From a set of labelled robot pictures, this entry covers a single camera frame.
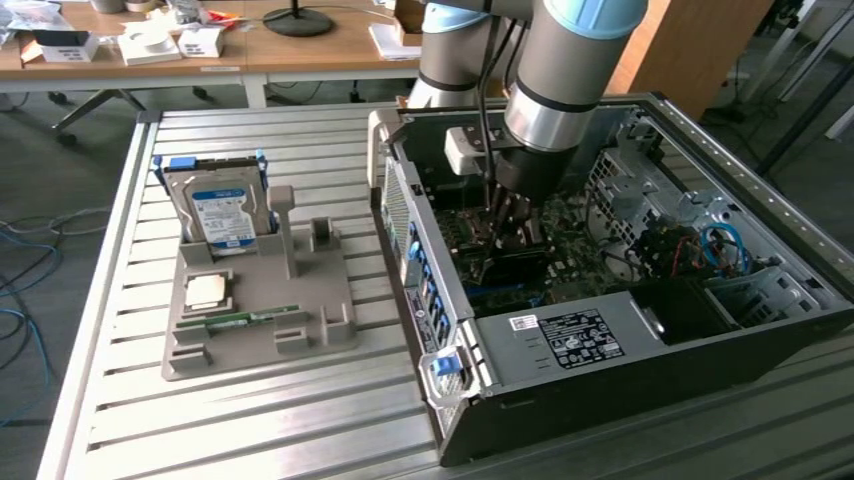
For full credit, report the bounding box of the hard disk in blue carrier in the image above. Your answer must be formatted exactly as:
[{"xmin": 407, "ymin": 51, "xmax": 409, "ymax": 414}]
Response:
[{"xmin": 151, "ymin": 149, "xmax": 281, "ymax": 257}]

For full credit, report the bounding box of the white paper stack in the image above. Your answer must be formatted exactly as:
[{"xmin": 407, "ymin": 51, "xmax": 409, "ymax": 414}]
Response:
[{"xmin": 367, "ymin": 22, "xmax": 423, "ymax": 62}]

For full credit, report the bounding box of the grey parts rack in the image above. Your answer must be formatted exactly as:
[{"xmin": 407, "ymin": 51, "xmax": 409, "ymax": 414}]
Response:
[{"xmin": 162, "ymin": 184, "xmax": 366, "ymax": 382}]

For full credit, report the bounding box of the clear plastic bag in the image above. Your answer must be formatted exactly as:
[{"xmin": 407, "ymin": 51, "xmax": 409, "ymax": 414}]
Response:
[{"xmin": 0, "ymin": 0, "xmax": 75, "ymax": 32}]

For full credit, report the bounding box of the white box with tape roll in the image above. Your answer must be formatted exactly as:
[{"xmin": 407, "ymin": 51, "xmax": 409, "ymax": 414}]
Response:
[{"xmin": 117, "ymin": 20, "xmax": 185, "ymax": 67}]

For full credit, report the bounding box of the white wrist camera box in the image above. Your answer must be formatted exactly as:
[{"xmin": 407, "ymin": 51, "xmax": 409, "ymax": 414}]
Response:
[{"xmin": 443, "ymin": 126, "xmax": 509, "ymax": 176}]

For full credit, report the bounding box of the blue expansion slot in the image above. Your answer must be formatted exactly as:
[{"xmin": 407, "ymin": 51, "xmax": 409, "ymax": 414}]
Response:
[{"xmin": 465, "ymin": 282, "xmax": 533, "ymax": 298}]

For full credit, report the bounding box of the metal disk bay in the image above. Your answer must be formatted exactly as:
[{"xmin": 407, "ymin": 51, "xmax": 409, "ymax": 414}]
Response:
[{"xmin": 704, "ymin": 265, "xmax": 826, "ymax": 329}]

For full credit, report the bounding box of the black open PC case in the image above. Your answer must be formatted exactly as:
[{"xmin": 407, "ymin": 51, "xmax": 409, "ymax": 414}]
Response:
[{"xmin": 366, "ymin": 91, "xmax": 854, "ymax": 469}]

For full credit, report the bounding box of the metal CPU socket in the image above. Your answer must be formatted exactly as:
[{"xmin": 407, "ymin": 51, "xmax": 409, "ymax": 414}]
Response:
[{"xmin": 465, "ymin": 207, "xmax": 496, "ymax": 242}]

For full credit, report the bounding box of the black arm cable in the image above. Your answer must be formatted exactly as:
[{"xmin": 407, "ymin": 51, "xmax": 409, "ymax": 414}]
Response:
[{"xmin": 476, "ymin": 0, "xmax": 529, "ymax": 201}]

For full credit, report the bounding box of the wooden desk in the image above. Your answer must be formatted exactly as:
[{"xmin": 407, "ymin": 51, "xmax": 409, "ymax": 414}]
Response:
[{"xmin": 0, "ymin": 0, "xmax": 613, "ymax": 96}]

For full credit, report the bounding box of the blue wire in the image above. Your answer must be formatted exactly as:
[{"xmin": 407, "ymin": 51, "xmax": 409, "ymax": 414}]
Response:
[{"xmin": 704, "ymin": 222, "xmax": 754, "ymax": 277}]

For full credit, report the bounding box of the blue case latch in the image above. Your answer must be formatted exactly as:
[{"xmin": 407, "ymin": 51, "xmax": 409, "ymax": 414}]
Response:
[{"xmin": 430, "ymin": 352, "xmax": 464, "ymax": 377}]

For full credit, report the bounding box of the red wire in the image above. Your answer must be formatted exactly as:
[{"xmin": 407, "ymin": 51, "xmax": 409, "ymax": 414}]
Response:
[{"xmin": 672, "ymin": 234, "xmax": 702, "ymax": 275}]

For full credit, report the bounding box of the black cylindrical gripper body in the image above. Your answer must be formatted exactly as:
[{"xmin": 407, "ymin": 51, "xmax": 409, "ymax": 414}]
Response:
[{"xmin": 493, "ymin": 143, "xmax": 580, "ymax": 200}]

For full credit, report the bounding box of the white box black lid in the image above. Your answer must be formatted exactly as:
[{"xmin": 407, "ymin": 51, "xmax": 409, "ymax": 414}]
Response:
[{"xmin": 31, "ymin": 28, "xmax": 102, "ymax": 64}]

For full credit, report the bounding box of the grey power supply unit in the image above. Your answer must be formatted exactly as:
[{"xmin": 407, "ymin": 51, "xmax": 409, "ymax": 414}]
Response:
[{"xmin": 474, "ymin": 292, "xmax": 670, "ymax": 389}]

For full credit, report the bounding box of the brown cardboard box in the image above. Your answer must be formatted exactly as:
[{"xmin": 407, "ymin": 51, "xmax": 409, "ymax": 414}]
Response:
[{"xmin": 393, "ymin": 0, "xmax": 429, "ymax": 47}]

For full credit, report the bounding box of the green RAM stick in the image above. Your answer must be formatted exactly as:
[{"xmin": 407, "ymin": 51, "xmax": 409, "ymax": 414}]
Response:
[{"xmin": 175, "ymin": 304, "xmax": 302, "ymax": 331}]

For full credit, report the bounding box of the black round lamp base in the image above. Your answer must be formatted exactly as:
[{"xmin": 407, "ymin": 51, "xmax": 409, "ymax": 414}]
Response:
[{"xmin": 262, "ymin": 0, "xmax": 335, "ymax": 38}]

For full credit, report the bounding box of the silver CPU chip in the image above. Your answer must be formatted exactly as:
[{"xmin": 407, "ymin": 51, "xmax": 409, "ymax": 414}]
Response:
[{"xmin": 185, "ymin": 275, "xmax": 229, "ymax": 309}]

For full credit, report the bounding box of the green motherboard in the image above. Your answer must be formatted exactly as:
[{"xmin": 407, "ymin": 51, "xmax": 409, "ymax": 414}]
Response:
[{"xmin": 426, "ymin": 179, "xmax": 642, "ymax": 319}]

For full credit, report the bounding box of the grey chipset heatsink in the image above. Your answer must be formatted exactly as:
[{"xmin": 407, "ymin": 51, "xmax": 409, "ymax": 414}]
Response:
[{"xmin": 548, "ymin": 283, "xmax": 588, "ymax": 305}]

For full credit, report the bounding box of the white floor cable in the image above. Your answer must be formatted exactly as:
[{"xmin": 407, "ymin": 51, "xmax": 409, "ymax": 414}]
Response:
[{"xmin": 0, "ymin": 207, "xmax": 113, "ymax": 237}]

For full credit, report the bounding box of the small white box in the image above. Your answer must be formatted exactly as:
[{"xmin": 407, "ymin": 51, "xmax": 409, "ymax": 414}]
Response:
[{"xmin": 177, "ymin": 27, "xmax": 226, "ymax": 59}]

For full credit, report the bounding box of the blue floor cable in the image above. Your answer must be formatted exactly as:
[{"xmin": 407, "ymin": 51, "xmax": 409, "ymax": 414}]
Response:
[{"xmin": 0, "ymin": 227, "xmax": 63, "ymax": 429}]

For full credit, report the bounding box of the black fan shroud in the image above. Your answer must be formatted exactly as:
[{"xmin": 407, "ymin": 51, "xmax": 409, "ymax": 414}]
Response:
[{"xmin": 629, "ymin": 278, "xmax": 744, "ymax": 347}]

